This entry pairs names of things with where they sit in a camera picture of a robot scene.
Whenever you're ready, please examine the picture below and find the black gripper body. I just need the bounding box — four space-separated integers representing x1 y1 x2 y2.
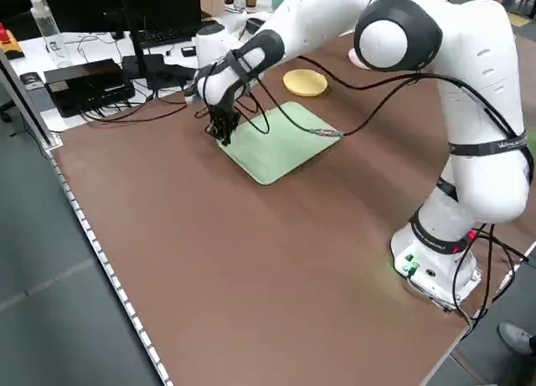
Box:
208 103 242 130

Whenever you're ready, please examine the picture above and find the green plastic tray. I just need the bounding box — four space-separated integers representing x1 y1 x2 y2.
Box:
216 100 345 188

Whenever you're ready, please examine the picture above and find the yellow plate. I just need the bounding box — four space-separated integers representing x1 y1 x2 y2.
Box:
282 69 329 98

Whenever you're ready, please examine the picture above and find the white plate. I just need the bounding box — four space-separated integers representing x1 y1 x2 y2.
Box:
348 46 372 69

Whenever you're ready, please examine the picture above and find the black power adapter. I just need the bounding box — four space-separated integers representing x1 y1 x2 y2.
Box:
161 64 198 88

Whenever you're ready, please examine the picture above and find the black keyboard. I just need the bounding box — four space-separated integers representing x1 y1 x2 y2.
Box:
137 23 203 49

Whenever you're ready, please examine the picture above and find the black monitor stand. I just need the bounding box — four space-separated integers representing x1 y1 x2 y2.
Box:
119 0 165 90

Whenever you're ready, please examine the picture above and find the brown cardboard box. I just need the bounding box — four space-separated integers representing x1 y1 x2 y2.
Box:
199 0 226 17

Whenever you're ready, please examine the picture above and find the black computer monitor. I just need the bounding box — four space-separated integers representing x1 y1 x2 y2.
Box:
37 0 203 34

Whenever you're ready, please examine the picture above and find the small black device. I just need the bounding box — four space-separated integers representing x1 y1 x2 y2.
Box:
19 70 46 89

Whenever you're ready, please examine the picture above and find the clear plastic bottle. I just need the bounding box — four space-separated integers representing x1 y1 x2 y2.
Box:
28 0 73 68

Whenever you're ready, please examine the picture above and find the red emergency stop button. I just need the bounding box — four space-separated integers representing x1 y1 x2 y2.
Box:
0 22 24 61

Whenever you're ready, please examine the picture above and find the person's foot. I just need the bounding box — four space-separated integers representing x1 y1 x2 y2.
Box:
497 322 536 357

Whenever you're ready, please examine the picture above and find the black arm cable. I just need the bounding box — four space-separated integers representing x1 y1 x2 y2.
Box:
194 50 536 332

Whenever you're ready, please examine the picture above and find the black desk cable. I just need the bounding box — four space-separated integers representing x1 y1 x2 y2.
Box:
78 90 198 126

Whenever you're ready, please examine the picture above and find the black switch box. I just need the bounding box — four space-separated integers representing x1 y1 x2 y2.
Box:
44 58 137 119

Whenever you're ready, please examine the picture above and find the aluminium frame rail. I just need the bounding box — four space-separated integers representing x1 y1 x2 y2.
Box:
0 46 64 153

